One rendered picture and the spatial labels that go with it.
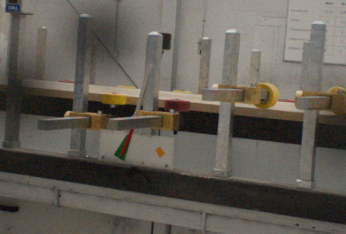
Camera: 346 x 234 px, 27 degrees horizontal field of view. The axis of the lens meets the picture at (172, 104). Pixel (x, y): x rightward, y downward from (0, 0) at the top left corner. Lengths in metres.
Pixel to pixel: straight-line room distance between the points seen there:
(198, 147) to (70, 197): 0.45
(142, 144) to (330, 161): 0.58
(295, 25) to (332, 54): 0.60
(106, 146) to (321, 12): 7.30
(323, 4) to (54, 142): 7.06
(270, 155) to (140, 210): 0.44
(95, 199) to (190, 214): 0.33
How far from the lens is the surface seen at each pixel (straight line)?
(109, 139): 2.28
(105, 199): 2.35
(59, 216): 2.72
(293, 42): 9.47
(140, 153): 2.24
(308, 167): 2.06
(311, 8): 9.45
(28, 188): 2.51
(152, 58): 2.22
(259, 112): 2.31
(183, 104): 2.29
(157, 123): 2.17
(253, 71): 3.24
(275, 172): 2.32
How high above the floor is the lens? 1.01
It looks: 3 degrees down
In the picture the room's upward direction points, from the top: 4 degrees clockwise
